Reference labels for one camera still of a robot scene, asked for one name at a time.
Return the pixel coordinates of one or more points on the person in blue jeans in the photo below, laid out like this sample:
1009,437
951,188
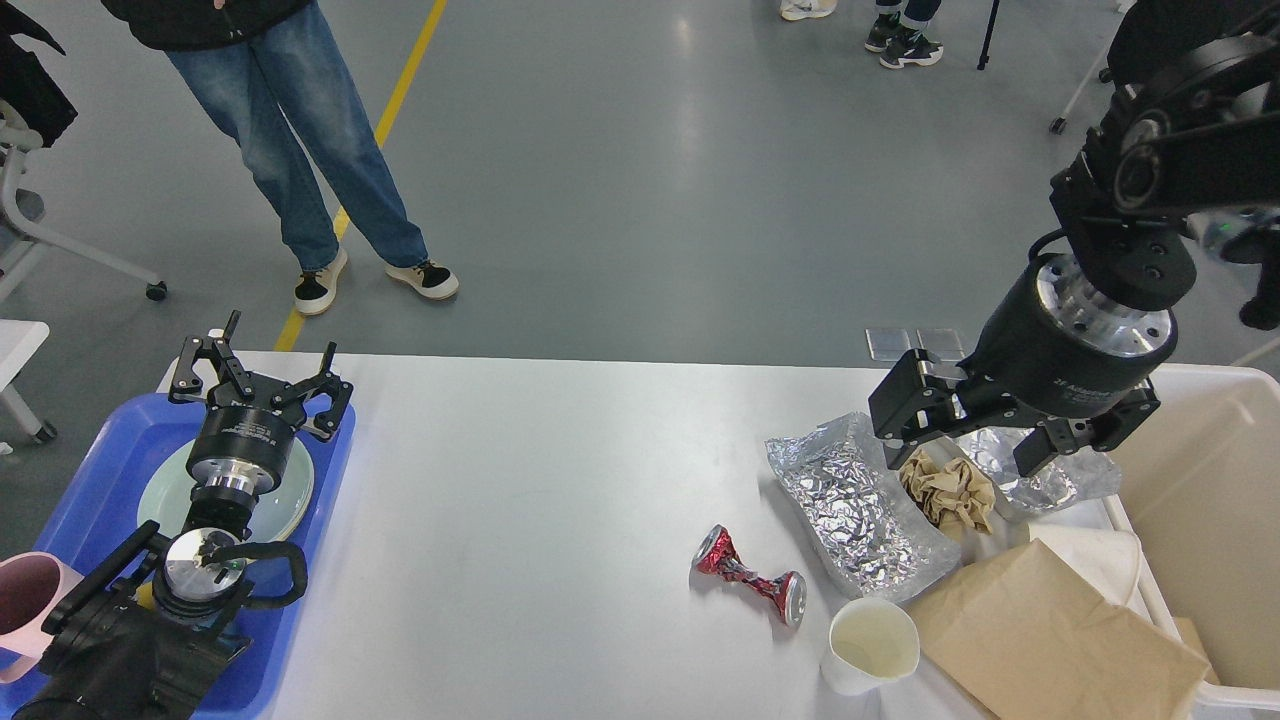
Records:
270,76

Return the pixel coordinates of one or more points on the green ceramic plate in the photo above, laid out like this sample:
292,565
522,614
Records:
165,498

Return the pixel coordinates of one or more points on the teal ceramic mug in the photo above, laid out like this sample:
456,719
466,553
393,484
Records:
145,597

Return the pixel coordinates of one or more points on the beige plastic bin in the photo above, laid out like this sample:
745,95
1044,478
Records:
1200,492

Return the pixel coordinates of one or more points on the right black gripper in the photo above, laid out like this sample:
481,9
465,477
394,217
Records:
1054,343

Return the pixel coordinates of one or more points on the chair with black jacket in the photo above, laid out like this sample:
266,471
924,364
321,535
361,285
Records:
1148,36

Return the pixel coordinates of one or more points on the white side table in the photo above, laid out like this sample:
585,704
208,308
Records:
20,341

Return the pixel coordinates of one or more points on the blue plastic tray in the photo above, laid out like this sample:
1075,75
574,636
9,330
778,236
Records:
102,507

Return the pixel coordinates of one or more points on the person in black sneakers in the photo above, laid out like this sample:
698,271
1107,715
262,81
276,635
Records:
898,37

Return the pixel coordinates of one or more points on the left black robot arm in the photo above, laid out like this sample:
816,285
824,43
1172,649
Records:
149,631

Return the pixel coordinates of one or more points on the white office chair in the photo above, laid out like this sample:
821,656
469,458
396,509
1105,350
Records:
35,114

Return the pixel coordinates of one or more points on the pink ceramic mug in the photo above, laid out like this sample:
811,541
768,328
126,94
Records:
32,584

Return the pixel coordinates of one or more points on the white paper cup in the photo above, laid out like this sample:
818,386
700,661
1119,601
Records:
871,642

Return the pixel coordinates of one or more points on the large crumpled foil tray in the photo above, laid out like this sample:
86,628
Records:
874,541

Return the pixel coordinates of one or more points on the crushed red soda can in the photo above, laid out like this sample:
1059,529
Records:
717,557

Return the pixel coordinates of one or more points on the small crumpled foil sheet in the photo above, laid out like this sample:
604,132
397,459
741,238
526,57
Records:
1063,482

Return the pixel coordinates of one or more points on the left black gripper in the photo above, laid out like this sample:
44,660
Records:
249,446

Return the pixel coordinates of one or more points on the pink ceramic plate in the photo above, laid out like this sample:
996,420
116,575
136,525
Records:
289,521

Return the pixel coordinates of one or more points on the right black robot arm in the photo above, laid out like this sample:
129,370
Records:
1192,126

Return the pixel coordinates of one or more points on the crumpled brown paper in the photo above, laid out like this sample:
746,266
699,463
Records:
955,496

